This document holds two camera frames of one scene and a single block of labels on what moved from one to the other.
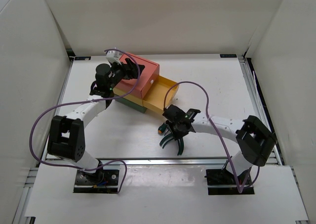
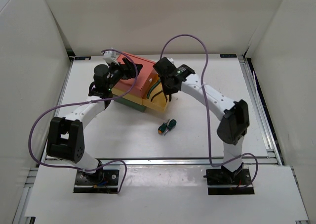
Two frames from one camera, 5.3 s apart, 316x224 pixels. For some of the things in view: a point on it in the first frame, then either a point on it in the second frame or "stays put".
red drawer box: [149, 75] stays put
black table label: [228, 55] stays put
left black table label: [82, 58] stays put
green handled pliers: [164, 138] -> [157, 83]
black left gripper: [130, 71] stays put
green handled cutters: [181, 145] -> [158, 93]
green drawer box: [131, 105] stays put
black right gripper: [177, 136] -> [168, 91]
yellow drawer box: [131, 97] stays put
